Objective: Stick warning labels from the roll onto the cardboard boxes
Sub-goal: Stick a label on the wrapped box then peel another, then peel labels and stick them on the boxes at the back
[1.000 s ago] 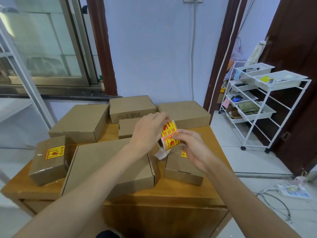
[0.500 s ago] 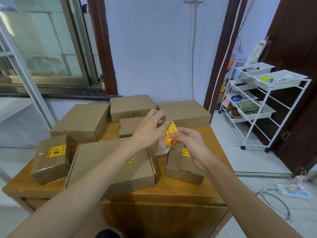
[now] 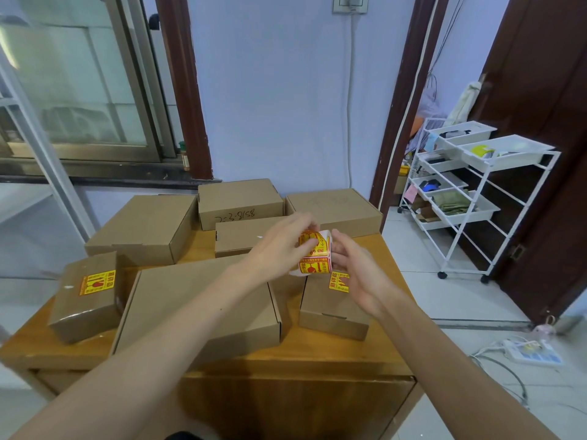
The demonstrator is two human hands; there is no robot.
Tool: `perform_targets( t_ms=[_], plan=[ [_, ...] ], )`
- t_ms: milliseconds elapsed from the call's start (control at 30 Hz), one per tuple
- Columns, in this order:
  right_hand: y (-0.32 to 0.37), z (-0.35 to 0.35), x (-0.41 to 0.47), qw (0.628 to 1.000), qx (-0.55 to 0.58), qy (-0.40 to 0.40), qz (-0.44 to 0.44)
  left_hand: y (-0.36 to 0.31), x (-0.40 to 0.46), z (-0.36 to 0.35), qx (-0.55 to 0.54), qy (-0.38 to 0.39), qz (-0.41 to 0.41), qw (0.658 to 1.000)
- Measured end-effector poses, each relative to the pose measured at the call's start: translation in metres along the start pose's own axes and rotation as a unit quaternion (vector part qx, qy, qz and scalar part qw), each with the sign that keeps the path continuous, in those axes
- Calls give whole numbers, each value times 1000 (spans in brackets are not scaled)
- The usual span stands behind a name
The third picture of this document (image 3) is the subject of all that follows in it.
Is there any dark brown window post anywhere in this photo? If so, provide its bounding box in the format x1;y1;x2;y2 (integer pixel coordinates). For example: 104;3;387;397
154;0;214;182

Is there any person's right hand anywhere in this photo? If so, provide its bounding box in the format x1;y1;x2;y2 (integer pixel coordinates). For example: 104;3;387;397
330;229;400;321

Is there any tape-wrapped cardboard box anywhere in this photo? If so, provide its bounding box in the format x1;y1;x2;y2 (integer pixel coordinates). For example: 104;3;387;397
48;251;125;344

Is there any grey looped floor cable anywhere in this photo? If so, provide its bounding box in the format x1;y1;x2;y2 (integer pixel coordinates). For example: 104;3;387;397
470;354;531;411

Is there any small pink floor device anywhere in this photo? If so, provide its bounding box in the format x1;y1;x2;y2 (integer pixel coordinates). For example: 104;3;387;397
534;315;556;340

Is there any white wall socket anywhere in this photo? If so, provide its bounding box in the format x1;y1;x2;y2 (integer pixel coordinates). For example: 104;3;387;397
332;0;370;15

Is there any dark stone windowsill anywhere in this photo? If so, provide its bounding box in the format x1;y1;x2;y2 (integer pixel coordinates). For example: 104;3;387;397
0;158;223;188

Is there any white plug with cable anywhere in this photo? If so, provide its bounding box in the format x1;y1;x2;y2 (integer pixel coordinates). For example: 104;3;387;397
344;0;363;191

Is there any small plain cardboard box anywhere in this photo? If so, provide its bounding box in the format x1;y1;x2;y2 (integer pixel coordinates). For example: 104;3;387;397
298;265;370;342

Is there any sliding glass window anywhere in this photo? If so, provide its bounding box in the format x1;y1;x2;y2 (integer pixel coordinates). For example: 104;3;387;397
0;0;177;163

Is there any person's right forearm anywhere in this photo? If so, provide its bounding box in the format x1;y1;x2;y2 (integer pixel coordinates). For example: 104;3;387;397
378;297;560;440

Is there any white rolling tray cart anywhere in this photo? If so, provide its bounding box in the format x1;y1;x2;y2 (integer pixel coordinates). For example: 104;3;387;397
397;116;561;285

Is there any person's left hand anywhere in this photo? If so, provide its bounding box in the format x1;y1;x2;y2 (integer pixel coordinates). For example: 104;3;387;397
245;213;322;289

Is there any wooden cabinet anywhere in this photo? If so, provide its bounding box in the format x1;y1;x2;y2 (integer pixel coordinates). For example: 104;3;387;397
0;231;425;440

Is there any folded green cloth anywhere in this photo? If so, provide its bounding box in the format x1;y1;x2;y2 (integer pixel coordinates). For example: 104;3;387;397
430;189;473;215

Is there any dark brown door frame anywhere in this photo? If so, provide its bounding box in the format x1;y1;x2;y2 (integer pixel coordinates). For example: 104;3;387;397
369;0;452;232

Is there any grey hanging garment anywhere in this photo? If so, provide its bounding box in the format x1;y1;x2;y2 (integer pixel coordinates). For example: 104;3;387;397
408;75;448;154

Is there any white power strip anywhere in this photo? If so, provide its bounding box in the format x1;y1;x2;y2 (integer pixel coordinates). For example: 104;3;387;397
503;339;565;367

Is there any roll of yellow red stickers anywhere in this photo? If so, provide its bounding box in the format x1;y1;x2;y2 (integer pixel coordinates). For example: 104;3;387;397
289;229;333;276

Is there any dark brown wooden door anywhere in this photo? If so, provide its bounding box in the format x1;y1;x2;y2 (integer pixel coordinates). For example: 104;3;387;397
467;0;587;326

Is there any white hanging cloth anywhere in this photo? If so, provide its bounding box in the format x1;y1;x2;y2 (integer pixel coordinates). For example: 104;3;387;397
447;79;482;127

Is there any thin white wall cable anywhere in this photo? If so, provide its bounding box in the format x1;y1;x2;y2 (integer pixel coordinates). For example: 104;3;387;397
378;0;442;214

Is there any white power strip cable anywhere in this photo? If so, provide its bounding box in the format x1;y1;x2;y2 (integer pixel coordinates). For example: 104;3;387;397
472;341;505;358

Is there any white metal shelf rack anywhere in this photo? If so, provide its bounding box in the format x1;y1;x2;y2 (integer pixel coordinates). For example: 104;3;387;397
0;49;100;280

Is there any person's left forearm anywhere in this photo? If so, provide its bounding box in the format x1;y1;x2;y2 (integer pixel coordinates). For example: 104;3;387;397
9;269;271;440

